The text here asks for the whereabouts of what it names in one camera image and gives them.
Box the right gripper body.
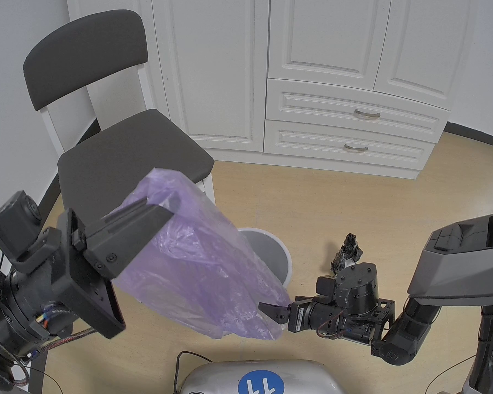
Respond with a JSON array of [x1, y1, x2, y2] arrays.
[[288, 296, 346, 335]]

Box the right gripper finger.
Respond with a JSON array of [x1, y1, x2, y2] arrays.
[[258, 301, 291, 326]]

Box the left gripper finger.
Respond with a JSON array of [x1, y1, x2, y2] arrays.
[[84, 208, 174, 279], [72, 193, 179, 250]]

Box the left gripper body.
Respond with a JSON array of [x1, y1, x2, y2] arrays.
[[10, 208, 126, 340]]

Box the purple plastic bag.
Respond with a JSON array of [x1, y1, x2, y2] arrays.
[[114, 167, 291, 340]]

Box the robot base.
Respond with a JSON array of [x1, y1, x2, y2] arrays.
[[181, 359, 348, 394]]

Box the white trash bin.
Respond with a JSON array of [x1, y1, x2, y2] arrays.
[[236, 227, 293, 299]]

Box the crumpled black plastic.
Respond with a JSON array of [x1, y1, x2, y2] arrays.
[[331, 233, 363, 272]]

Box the white chair grey cushions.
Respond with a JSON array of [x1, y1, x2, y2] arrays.
[[23, 9, 215, 303]]

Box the white wardrobe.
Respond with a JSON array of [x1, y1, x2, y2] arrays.
[[64, 0, 479, 181]]

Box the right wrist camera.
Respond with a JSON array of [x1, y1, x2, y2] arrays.
[[316, 275, 339, 303]]

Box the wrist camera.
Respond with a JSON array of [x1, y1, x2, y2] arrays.
[[316, 275, 339, 303], [0, 190, 62, 274]]

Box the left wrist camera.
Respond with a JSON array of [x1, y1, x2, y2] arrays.
[[0, 190, 62, 274]]

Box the black cable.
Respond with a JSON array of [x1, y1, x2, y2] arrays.
[[425, 355, 478, 394], [173, 351, 215, 391]]

